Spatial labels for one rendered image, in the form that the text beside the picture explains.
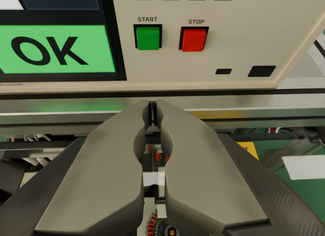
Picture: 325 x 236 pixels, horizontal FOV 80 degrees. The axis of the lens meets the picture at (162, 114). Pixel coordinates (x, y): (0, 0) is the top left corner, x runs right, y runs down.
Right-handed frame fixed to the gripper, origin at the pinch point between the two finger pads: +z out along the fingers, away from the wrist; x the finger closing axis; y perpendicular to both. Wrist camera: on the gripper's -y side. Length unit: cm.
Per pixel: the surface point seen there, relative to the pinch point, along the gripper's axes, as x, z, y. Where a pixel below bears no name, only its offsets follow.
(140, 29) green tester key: -0.8, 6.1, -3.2
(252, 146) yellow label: 12.0, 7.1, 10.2
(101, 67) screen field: -4.9, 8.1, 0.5
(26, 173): -23.2, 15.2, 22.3
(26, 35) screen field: -9.9, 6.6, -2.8
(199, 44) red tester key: 4.0, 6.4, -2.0
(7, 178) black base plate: -37, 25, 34
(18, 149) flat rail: -17.4, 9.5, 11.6
